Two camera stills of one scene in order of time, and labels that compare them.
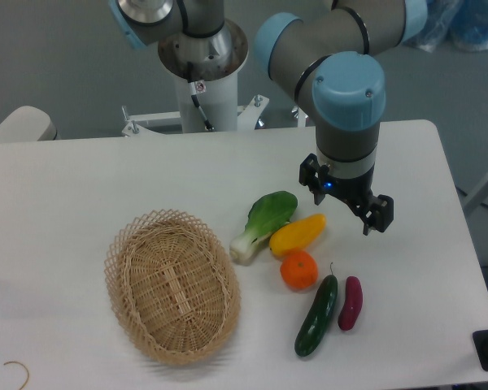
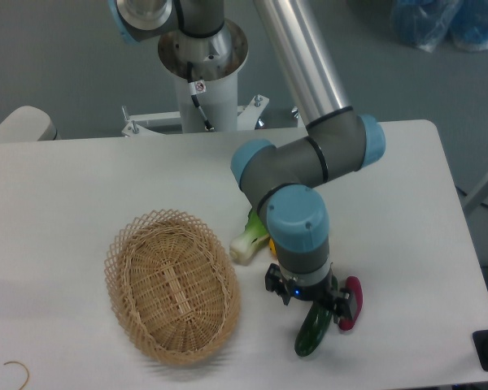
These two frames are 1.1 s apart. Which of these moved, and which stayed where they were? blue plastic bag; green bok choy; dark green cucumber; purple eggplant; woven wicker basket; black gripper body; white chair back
Moved: black gripper body
Stayed: white chair back; green bok choy; purple eggplant; woven wicker basket; dark green cucumber; blue plastic bag
